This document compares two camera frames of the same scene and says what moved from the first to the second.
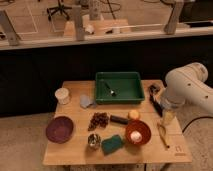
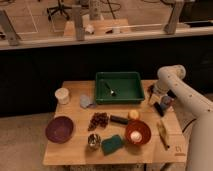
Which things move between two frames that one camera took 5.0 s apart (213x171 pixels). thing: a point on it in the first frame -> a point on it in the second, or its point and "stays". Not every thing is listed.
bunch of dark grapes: (98, 119) stays
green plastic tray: (128, 85) stays
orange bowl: (139, 126) stays
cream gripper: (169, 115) -> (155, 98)
